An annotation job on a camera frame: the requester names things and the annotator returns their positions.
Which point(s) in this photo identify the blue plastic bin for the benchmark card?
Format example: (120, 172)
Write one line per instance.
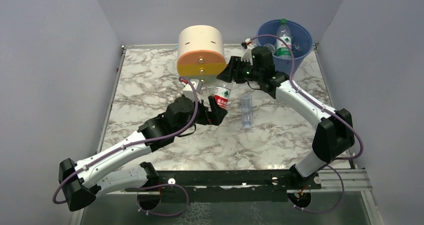
(300, 40)

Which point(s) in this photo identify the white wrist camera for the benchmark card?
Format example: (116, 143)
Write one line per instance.
(192, 88)
(247, 50)

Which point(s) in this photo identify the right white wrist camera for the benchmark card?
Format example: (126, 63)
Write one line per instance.
(247, 50)

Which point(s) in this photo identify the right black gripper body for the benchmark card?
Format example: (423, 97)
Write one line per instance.
(239, 69)

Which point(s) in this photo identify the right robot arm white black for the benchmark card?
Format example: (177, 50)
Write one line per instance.
(333, 134)

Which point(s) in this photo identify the red nongfu label bottle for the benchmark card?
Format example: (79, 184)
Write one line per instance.
(222, 93)

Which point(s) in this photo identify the green white label bottle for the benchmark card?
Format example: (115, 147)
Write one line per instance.
(283, 49)

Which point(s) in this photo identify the clear blue tinted bottle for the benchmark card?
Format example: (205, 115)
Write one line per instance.
(246, 107)

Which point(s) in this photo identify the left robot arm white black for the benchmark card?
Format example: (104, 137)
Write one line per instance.
(84, 180)

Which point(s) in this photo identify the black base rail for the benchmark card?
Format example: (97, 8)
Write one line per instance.
(221, 186)

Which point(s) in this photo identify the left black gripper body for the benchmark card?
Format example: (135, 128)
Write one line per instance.
(209, 110)

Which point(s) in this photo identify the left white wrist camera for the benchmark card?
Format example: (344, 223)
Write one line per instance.
(192, 88)

